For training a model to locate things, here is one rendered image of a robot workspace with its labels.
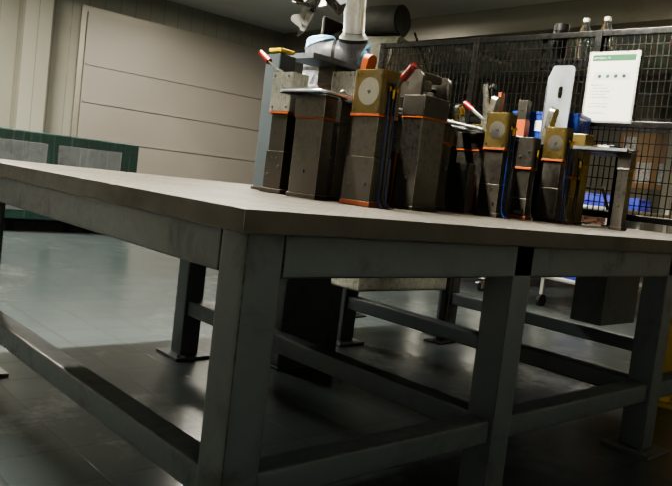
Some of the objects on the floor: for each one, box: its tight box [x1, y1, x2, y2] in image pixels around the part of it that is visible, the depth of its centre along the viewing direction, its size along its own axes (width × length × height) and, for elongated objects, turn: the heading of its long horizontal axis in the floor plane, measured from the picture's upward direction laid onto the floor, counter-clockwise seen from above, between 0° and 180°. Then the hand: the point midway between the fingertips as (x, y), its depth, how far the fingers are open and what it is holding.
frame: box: [0, 177, 672, 486], centre depth 261 cm, size 256×161×66 cm
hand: (302, 21), depth 221 cm, fingers open, 14 cm apart
